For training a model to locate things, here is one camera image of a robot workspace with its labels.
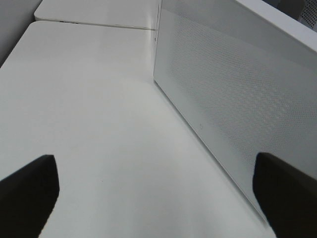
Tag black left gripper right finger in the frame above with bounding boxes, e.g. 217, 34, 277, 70
252, 152, 317, 238

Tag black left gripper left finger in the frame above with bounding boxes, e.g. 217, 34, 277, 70
0, 155, 59, 238

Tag white microwave door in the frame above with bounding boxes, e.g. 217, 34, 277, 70
154, 0, 317, 211

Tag white microwave oven body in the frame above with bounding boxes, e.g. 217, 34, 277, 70
152, 0, 162, 80

